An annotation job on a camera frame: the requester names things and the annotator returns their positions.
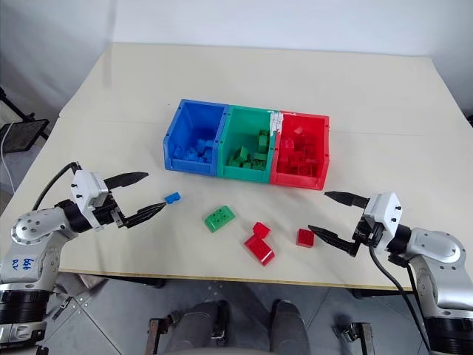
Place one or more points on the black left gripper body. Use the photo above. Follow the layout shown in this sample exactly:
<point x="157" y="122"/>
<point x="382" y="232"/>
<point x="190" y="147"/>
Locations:
<point x="109" y="215"/>

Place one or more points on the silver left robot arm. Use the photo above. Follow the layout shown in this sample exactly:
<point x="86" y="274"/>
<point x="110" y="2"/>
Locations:
<point x="30" y="230"/>

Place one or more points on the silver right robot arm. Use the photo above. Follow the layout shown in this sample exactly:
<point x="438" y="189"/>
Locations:
<point x="439" y="251"/>

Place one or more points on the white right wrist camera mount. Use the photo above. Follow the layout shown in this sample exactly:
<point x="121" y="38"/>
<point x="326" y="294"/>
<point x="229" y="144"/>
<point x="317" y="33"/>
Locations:
<point x="384" y="212"/>

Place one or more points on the small red toy brick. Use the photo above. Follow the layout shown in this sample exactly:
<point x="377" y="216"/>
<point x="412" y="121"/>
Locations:
<point x="261" y="229"/>

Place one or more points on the black flat stand base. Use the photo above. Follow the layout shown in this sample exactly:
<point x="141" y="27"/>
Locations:
<point x="24" y="134"/>

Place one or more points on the tall green toy brick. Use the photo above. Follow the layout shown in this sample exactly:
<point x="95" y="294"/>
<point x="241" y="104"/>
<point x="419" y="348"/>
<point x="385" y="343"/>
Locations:
<point x="263" y="141"/>

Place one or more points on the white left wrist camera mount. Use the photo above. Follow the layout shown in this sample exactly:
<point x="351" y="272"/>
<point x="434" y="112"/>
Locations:
<point x="86" y="189"/>

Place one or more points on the green plastic bin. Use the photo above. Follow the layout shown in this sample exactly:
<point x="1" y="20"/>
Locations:
<point x="245" y="124"/>

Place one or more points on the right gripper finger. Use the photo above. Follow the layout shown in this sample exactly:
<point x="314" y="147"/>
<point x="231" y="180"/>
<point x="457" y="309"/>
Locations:
<point x="338" y="240"/>
<point x="349" y="199"/>

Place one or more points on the black tripod leg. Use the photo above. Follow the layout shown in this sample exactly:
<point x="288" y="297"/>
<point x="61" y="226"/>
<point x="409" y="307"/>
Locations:
<point x="15" y="107"/>

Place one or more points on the square red toy brick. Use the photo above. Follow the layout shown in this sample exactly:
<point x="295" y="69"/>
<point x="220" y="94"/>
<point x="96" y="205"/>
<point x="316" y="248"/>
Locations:
<point x="305" y="237"/>

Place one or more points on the dark rounded robot leg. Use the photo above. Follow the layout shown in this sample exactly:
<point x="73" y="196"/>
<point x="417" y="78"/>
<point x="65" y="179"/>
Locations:
<point x="201" y="325"/>
<point x="290" y="325"/>

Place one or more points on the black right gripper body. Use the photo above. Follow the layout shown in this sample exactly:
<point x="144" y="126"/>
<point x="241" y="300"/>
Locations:
<point x="371" y="234"/>

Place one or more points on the large green toy brick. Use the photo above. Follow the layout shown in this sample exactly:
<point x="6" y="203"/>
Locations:
<point x="220" y="218"/>

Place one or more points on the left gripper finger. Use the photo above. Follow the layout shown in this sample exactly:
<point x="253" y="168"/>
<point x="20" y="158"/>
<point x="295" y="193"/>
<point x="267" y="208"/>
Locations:
<point x="127" y="179"/>
<point x="144" y="214"/>

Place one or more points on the small blue toy brick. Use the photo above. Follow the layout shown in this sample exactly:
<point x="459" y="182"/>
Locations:
<point x="172" y="198"/>

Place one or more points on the red plastic bin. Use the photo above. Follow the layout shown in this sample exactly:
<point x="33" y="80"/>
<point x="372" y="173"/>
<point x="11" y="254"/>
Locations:
<point x="314" y="127"/>

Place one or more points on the blue plastic bin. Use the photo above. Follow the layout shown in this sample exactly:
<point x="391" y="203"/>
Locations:
<point x="192" y="122"/>

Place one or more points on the large red toy brick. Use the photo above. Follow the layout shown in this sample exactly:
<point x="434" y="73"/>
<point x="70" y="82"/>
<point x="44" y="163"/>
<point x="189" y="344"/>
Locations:
<point x="259" y="250"/>

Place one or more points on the rusty metal frame bracket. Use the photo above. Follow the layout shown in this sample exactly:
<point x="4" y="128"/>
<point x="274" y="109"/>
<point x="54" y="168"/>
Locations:
<point x="155" y="334"/>
<point x="360" y="336"/>

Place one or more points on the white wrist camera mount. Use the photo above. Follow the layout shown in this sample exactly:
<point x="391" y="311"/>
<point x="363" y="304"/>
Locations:
<point x="86" y="189"/>
<point x="384" y="212"/>

